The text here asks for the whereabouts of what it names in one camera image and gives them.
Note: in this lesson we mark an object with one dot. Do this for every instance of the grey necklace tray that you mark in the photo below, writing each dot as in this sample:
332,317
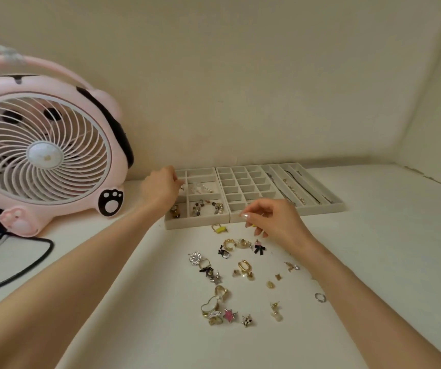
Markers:
332,209

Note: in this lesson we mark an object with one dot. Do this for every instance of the grey bracelet tray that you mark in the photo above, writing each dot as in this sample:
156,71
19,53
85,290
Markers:
201,222

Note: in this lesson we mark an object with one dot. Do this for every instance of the person's left hand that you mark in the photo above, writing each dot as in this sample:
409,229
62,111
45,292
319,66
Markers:
160,188

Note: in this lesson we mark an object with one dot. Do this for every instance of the pile of mixed jewelry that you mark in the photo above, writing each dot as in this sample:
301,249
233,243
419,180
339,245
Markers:
243,265

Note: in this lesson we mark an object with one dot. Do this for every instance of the grey earring grid tray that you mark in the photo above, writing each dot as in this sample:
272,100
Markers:
243,184

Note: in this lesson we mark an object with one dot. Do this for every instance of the rhinestone bow brooch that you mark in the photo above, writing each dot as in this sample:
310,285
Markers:
214,314

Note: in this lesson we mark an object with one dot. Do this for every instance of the person's left forearm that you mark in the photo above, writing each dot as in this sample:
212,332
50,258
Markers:
70,288

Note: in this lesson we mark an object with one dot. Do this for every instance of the person's right forearm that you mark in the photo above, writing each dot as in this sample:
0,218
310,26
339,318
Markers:
378,311

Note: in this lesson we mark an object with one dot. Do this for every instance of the person's right hand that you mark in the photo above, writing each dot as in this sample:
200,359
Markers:
282,226

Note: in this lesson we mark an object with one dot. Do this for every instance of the white table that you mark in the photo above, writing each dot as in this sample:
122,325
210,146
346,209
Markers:
397,245

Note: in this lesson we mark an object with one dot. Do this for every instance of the pink black bow earring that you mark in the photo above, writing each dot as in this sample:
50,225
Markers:
259,247

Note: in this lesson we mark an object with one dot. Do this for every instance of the pink animal-shaped desk fan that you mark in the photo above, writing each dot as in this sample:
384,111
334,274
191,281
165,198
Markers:
43,157

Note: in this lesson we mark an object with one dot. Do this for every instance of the white heart brooch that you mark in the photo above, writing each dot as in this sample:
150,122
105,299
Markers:
209,303

